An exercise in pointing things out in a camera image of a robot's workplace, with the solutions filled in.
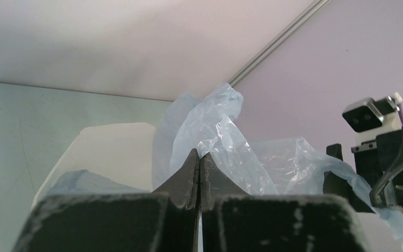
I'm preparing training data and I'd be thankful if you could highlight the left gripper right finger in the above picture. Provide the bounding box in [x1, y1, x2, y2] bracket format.
[200, 154, 371, 251]

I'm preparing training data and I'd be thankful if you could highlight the white translucent trash bin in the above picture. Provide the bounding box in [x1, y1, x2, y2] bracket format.
[32, 123, 155, 206]

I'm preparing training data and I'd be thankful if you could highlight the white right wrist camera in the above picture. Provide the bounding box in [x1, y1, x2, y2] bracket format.
[342, 92, 403, 145]

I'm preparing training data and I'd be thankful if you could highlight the blue plastic trash bag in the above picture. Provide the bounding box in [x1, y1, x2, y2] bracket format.
[47, 82, 403, 252]

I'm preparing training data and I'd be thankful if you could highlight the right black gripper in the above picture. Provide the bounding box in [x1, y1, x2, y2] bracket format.
[323, 128, 403, 213]

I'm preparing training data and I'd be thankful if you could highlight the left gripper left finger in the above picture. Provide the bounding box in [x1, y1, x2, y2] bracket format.
[13, 149, 200, 251]

